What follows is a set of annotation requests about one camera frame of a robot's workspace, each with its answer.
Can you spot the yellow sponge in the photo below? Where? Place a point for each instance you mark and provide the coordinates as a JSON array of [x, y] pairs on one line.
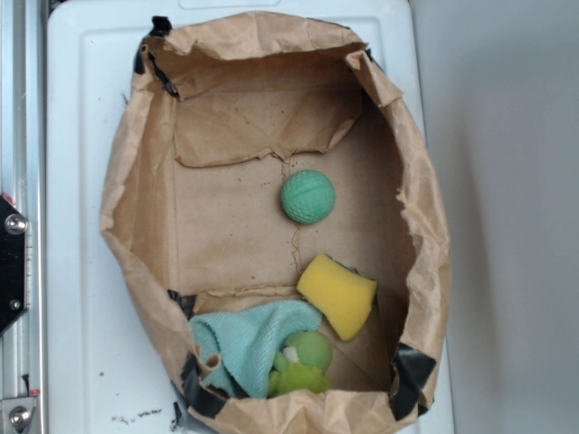
[[344, 297]]

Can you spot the green textured ball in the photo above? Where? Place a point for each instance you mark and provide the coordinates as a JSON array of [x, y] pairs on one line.
[[308, 197]]

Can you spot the light blue cloth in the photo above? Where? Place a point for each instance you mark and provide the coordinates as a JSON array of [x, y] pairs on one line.
[[242, 345]]

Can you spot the brown paper bag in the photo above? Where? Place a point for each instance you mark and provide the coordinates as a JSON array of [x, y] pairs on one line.
[[221, 114]]

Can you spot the green plush toy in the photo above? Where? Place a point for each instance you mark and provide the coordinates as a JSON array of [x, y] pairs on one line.
[[301, 364]]

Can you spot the white plastic tray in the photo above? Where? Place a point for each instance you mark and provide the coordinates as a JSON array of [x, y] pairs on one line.
[[104, 376]]

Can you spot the black metal bracket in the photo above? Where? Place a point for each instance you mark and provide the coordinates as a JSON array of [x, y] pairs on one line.
[[14, 228]]

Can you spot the aluminium frame rail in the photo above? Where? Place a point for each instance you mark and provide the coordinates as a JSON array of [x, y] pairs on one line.
[[23, 133]]

